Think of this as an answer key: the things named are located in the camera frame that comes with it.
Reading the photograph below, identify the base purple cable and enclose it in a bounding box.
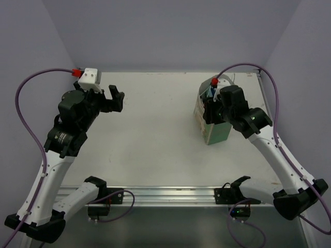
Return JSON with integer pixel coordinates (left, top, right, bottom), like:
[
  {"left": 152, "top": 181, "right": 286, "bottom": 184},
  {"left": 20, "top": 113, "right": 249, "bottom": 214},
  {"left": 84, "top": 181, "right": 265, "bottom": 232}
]
[
  {"left": 227, "top": 198, "right": 267, "bottom": 248},
  {"left": 89, "top": 190, "right": 136, "bottom": 223}
]

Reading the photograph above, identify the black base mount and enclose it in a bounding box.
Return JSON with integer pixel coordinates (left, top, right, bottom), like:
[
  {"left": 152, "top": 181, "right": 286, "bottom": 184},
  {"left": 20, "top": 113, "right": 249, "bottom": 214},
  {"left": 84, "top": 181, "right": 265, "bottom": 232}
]
[
  {"left": 214, "top": 176, "right": 261, "bottom": 222},
  {"left": 87, "top": 188, "right": 123, "bottom": 220}
]

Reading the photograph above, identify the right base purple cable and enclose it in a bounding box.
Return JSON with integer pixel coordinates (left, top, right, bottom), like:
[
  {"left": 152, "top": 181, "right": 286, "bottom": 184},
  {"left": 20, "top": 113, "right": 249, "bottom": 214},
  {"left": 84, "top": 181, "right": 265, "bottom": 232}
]
[{"left": 227, "top": 198, "right": 267, "bottom": 248}]

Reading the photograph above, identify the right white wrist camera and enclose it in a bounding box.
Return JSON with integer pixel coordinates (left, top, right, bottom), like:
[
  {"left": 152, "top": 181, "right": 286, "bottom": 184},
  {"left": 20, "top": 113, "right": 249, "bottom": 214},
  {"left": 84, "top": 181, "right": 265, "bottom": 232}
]
[{"left": 211, "top": 78, "right": 234, "bottom": 102}]

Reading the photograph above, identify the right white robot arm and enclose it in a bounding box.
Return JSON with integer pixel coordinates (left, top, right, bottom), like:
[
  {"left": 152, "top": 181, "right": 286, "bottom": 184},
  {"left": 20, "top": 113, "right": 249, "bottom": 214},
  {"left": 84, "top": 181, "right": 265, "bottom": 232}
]
[{"left": 202, "top": 85, "right": 328, "bottom": 220}]

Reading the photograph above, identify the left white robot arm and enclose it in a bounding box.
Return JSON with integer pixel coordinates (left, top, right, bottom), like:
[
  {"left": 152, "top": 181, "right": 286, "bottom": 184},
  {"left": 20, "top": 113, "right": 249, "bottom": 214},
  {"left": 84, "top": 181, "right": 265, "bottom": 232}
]
[{"left": 5, "top": 83, "right": 125, "bottom": 243}]

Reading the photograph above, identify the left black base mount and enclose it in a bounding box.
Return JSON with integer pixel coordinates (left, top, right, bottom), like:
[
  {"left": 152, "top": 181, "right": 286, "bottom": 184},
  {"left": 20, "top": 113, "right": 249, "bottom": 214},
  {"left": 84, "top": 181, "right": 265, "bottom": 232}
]
[{"left": 87, "top": 188, "right": 123, "bottom": 220}]

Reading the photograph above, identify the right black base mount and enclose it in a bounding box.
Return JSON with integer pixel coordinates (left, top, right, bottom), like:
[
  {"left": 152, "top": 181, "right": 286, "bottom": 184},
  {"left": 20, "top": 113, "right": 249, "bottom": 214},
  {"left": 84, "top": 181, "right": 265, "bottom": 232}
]
[{"left": 214, "top": 176, "right": 261, "bottom": 222}]

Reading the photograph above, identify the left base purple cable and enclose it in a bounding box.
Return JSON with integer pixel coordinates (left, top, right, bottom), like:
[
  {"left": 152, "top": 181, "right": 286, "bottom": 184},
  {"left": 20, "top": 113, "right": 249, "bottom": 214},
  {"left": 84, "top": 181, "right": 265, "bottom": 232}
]
[{"left": 89, "top": 190, "right": 136, "bottom": 223}]

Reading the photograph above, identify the aluminium mounting rail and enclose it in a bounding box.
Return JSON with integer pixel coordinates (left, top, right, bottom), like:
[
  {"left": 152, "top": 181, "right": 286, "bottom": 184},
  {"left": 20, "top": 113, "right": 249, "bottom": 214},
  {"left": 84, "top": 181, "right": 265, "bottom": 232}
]
[{"left": 55, "top": 185, "right": 267, "bottom": 207}]

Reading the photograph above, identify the green printed paper bag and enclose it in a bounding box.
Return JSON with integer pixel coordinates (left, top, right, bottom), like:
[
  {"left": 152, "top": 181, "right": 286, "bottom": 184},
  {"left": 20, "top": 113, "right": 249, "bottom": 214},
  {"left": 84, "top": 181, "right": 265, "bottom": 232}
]
[{"left": 193, "top": 75, "right": 233, "bottom": 145}]

